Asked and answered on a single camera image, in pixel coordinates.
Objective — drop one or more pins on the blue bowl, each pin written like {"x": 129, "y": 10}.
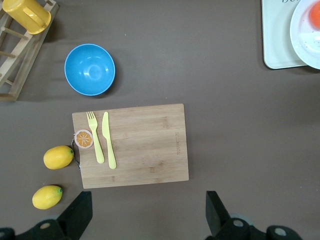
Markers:
{"x": 90, "y": 70}

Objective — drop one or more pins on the yellow mug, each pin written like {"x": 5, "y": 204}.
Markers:
{"x": 27, "y": 15}

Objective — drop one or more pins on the yellow lemon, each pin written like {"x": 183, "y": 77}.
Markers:
{"x": 47, "y": 197}
{"x": 58, "y": 157}

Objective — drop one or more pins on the cream bear print tray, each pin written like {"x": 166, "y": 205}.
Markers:
{"x": 275, "y": 37}

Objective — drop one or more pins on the bamboo cutting board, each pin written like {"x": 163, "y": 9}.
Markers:
{"x": 150, "y": 145}

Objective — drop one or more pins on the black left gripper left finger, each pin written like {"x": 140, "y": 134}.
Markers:
{"x": 75, "y": 215}

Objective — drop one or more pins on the round white plate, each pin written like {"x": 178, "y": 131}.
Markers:
{"x": 305, "y": 45}

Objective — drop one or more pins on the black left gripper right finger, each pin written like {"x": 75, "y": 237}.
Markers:
{"x": 220, "y": 222}

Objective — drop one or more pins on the wooden mug rack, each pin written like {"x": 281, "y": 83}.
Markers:
{"x": 22, "y": 62}

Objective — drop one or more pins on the orange fruit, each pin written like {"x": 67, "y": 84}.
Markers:
{"x": 315, "y": 15}

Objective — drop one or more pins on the yellow plastic knife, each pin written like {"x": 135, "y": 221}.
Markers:
{"x": 108, "y": 145}

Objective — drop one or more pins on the yellow plastic fork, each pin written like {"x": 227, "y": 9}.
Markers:
{"x": 96, "y": 140}

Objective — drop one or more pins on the orange slice toy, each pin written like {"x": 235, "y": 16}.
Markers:
{"x": 84, "y": 139}

